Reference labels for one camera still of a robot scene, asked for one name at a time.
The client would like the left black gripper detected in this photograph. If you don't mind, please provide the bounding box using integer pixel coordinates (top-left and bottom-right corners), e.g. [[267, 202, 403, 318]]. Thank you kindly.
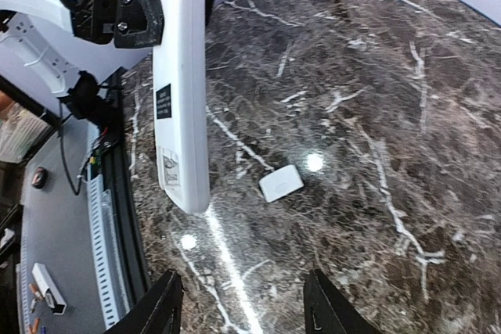
[[70, 0, 215, 49]]

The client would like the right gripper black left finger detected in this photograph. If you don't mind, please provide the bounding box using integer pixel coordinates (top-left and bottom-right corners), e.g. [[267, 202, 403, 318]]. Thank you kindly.
[[105, 270, 183, 334]]

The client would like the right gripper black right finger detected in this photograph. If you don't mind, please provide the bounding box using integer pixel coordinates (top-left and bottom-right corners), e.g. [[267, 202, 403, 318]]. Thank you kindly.
[[303, 269, 380, 334]]

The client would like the white remote control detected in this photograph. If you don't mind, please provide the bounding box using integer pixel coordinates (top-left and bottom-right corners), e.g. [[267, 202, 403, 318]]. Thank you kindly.
[[153, 0, 210, 214]]

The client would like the white battery cover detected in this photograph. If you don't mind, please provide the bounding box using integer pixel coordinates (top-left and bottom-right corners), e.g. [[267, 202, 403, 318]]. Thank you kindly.
[[259, 164, 304, 203]]

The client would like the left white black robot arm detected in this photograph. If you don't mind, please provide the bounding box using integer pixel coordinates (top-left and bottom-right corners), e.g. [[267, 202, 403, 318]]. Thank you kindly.
[[1, 0, 214, 127]]

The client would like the white box on desk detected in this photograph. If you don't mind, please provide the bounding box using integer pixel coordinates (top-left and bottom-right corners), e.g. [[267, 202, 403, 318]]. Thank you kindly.
[[31, 263, 67, 315]]

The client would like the green circuit board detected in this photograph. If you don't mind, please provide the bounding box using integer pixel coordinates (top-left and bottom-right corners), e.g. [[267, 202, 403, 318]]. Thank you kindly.
[[88, 142, 102, 179]]

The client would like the black red computer mouse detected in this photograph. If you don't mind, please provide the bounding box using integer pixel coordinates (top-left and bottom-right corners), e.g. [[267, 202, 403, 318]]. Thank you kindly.
[[31, 167, 49, 189]]

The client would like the white slotted cable duct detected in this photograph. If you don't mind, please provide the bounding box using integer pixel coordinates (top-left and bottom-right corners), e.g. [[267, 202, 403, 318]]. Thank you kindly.
[[84, 126, 130, 331]]

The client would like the black front rail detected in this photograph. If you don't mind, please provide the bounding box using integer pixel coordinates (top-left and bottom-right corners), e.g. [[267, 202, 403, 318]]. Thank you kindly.
[[102, 68, 150, 307]]

